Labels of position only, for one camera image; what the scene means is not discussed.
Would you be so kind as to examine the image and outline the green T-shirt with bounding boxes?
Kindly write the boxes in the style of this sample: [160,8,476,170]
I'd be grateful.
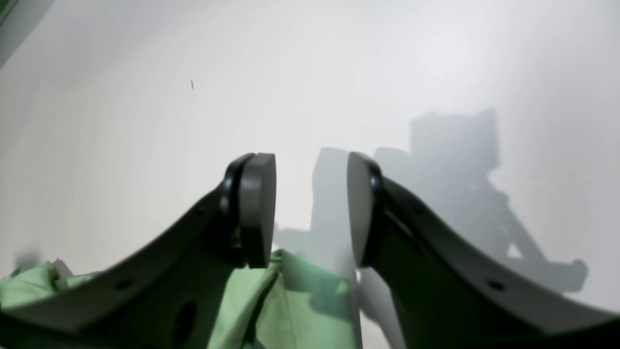
[0,248,361,349]

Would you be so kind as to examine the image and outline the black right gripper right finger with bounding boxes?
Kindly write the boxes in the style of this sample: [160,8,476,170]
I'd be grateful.
[347,152,620,349]

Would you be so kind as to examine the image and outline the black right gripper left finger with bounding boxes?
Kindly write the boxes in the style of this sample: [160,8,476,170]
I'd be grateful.
[1,153,277,349]

